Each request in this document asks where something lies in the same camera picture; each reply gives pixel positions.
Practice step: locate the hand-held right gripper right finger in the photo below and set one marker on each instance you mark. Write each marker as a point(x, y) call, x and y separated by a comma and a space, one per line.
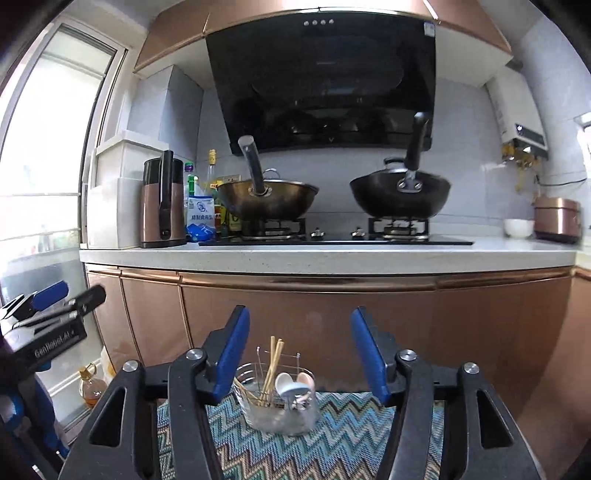
point(365, 353)

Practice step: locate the yellow capped glass bottle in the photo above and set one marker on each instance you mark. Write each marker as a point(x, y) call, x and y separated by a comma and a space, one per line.
point(212, 168)

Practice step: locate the white wall fixture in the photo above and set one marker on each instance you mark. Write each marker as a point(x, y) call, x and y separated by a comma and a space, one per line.
point(584, 122)

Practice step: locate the white and blue salt bag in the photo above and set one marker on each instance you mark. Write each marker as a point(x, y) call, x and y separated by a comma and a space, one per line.
point(201, 217)

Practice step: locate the zigzag knit tablecloth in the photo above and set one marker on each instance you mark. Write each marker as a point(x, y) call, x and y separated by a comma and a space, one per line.
point(323, 447)

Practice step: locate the bundle of wooden chopsticks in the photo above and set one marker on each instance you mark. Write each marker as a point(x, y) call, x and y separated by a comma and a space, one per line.
point(271, 369)

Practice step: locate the white bowl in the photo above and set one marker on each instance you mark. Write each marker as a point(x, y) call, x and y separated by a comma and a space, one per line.
point(518, 228)

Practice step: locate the person's left hand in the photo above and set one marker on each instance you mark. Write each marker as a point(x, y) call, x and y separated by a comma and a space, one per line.
point(25, 415)

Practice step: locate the cooking oil bottle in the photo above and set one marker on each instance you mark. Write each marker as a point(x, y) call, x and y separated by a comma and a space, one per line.
point(91, 390)

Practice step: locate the white water heater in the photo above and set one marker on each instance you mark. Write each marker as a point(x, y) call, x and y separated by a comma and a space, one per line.
point(512, 106)

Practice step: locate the white storage box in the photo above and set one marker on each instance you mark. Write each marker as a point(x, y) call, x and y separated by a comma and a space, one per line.
point(113, 203)

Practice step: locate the glass sliding door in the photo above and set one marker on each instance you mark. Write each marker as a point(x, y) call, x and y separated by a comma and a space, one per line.
point(51, 184)

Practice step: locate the wall socket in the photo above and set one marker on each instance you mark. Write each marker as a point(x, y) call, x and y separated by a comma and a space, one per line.
point(232, 178)

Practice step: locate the black range hood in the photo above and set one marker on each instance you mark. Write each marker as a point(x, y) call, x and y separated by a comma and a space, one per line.
point(323, 83)

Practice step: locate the copper base cabinet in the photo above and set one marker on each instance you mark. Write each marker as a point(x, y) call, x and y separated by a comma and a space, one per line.
point(300, 304)

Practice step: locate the dark sauce bottle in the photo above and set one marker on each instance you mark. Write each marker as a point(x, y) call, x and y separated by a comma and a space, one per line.
point(228, 221)

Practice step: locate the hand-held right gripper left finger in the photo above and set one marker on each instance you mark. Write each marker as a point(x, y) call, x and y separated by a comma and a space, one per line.
point(233, 353)

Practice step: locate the white countertop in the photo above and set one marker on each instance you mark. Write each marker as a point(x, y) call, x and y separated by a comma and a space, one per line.
point(323, 258)

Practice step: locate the black glass gas stove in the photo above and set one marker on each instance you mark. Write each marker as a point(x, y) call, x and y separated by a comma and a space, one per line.
point(332, 240)

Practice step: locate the copper and black kettle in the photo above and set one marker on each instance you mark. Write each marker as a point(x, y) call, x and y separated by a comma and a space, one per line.
point(154, 212)

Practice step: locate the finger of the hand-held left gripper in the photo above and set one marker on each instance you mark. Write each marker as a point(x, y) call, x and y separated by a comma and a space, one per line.
point(51, 295)
point(87, 299)

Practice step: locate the copper rice cooker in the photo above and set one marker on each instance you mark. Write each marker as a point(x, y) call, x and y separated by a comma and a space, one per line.
point(556, 219)

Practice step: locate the green capped bottle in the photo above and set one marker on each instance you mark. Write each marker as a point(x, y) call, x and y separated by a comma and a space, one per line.
point(190, 177)

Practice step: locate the brass water heater pipes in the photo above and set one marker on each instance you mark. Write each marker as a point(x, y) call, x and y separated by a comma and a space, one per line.
point(521, 161)

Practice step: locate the light blue ceramic spoon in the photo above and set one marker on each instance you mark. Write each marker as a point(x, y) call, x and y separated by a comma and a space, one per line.
point(295, 392)

